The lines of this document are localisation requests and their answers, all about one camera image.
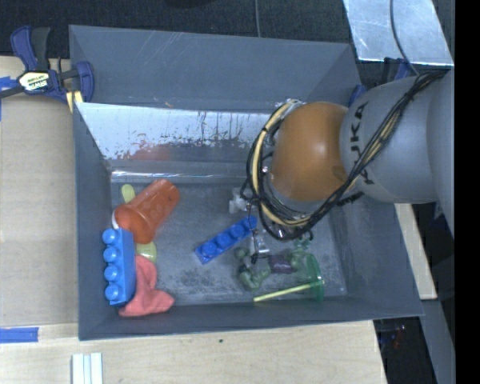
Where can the green toy figure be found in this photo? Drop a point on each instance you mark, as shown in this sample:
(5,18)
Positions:
(254,276)

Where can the blue flat building brick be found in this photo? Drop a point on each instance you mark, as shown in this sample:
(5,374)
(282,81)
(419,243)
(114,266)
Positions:
(224,240)

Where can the small white plastic piece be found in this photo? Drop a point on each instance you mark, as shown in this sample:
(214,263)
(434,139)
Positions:
(238,203)

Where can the yellow straw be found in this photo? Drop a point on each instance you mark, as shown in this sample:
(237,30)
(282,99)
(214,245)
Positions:
(280,292)

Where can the clear green plastic cup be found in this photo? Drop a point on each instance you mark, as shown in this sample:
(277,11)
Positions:
(315,278)

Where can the yellow-green toy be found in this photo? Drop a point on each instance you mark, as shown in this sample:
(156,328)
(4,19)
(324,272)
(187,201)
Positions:
(147,251)

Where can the orange plastic cup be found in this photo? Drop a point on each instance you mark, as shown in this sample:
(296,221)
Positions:
(150,210)

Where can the pink cloth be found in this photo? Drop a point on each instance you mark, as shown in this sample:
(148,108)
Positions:
(146,294)

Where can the blue tall building brick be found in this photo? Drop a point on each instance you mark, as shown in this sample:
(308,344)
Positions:
(119,268)

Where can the grey metal bin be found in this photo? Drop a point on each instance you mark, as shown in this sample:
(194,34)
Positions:
(208,74)

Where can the pale wood board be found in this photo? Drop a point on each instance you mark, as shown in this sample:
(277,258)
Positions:
(36,214)

